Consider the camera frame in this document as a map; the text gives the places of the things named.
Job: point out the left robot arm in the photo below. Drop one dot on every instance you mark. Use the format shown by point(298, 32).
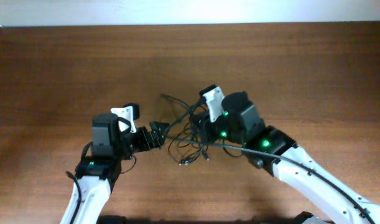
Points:
point(93, 182)

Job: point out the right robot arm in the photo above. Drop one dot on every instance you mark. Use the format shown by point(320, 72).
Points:
point(283, 158)

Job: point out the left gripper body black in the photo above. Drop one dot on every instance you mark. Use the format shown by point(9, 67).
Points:
point(130, 142)

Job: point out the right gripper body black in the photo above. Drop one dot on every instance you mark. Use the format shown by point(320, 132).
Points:
point(221, 129)

